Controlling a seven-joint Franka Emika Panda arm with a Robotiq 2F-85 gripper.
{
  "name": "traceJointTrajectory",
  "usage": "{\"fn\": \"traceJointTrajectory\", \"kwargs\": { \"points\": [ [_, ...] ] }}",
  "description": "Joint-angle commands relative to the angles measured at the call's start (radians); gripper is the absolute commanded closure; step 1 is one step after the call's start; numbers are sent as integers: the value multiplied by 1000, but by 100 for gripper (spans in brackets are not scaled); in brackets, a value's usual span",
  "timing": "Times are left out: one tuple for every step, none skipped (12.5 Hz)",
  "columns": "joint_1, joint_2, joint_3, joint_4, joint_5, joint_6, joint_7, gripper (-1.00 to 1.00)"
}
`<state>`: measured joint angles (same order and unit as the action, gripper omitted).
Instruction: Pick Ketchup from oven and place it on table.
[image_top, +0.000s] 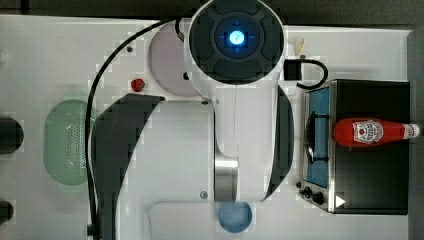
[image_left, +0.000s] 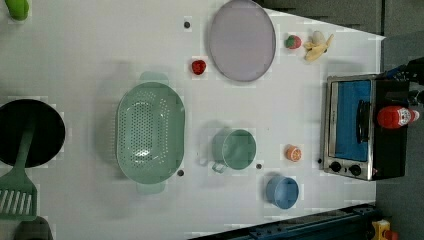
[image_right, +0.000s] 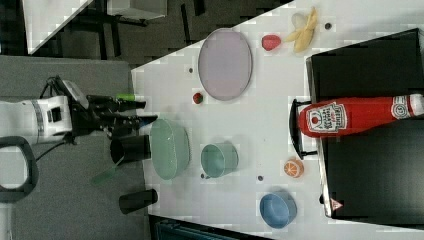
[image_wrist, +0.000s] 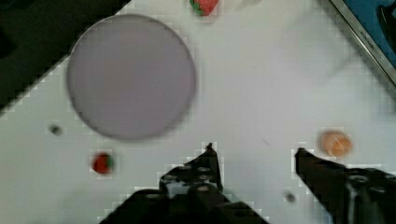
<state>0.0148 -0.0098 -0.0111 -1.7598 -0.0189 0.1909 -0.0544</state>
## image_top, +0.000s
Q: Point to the grey round plate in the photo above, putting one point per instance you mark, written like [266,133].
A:
[166,62]

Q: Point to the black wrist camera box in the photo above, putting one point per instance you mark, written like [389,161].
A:
[292,72]

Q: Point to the black toaster oven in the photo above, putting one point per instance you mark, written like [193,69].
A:
[355,180]

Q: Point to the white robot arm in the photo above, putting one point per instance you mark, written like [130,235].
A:
[229,141]

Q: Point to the blue round bowl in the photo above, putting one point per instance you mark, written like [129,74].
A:
[235,217]

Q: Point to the black object at lower left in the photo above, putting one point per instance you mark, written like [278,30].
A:
[6,211]

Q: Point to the black cylinder at left edge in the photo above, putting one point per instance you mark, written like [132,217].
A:
[11,135]

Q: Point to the small red strawberry toy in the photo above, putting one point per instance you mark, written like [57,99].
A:
[137,85]

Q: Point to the peeled banana toy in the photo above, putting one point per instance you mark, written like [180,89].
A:
[299,46]

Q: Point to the red ketchup bottle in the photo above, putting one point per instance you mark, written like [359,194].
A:
[367,132]

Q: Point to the green perforated colander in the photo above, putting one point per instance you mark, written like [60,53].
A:
[64,142]

